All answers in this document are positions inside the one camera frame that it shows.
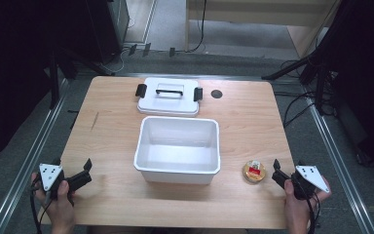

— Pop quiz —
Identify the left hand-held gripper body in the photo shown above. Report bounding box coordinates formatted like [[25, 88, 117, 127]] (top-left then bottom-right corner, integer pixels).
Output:
[[38, 163, 94, 200]]

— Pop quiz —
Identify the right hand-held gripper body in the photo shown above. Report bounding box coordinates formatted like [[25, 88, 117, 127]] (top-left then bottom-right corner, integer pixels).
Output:
[[271, 164, 331, 201]]

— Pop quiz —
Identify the round gold tin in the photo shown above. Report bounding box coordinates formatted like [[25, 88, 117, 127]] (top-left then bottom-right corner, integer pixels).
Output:
[[242, 159, 268, 184]]

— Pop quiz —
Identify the white plastic storage box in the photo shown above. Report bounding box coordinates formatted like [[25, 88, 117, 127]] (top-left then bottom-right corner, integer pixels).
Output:
[[132, 115, 222, 186]]

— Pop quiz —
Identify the white lid with black handle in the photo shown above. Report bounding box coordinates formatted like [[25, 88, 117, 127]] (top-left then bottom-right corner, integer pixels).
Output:
[[134, 76, 205, 118]]

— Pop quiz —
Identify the person's left hand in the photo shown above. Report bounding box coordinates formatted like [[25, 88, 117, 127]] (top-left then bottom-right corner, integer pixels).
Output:
[[30, 172, 77, 228]]

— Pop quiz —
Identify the person's right hand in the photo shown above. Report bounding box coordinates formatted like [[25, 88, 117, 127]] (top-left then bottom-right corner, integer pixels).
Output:
[[283, 175, 333, 227]]

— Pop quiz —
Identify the black metal stand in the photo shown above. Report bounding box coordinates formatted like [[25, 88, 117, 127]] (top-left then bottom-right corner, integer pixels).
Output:
[[46, 48, 115, 110]]

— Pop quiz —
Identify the black tripod stand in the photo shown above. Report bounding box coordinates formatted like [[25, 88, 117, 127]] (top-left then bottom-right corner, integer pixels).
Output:
[[260, 48, 340, 116]]

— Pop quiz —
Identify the dark curtain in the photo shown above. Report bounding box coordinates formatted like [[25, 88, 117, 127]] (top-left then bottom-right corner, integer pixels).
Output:
[[318, 0, 374, 175], [0, 0, 91, 168]]

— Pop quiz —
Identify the black cabinet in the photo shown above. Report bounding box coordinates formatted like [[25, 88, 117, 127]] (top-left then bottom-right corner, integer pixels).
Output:
[[83, 0, 131, 65]]

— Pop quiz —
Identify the light wooden furniture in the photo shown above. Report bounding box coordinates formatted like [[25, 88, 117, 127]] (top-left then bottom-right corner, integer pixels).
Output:
[[184, 0, 340, 59]]

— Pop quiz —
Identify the metal floor rail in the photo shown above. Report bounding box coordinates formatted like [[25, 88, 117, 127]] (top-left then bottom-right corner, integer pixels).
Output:
[[0, 77, 70, 234], [301, 85, 374, 234]]

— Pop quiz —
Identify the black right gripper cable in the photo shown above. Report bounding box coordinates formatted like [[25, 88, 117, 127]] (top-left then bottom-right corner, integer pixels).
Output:
[[300, 181, 321, 234]]

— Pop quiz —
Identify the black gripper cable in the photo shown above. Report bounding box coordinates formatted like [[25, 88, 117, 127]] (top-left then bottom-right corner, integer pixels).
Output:
[[28, 181, 54, 234], [300, 181, 321, 234]]

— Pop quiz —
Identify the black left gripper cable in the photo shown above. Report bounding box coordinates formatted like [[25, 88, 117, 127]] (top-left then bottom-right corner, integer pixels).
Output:
[[28, 181, 54, 234]]

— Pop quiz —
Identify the black floor cable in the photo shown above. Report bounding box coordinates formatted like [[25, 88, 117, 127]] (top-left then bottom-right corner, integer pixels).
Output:
[[274, 90, 317, 129]]

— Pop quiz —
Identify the white floor cable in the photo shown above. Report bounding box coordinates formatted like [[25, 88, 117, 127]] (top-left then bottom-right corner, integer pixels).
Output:
[[107, 47, 127, 75]]

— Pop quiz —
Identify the black hanging cable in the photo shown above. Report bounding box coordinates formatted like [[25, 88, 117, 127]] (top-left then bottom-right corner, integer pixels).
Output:
[[186, 0, 208, 54]]

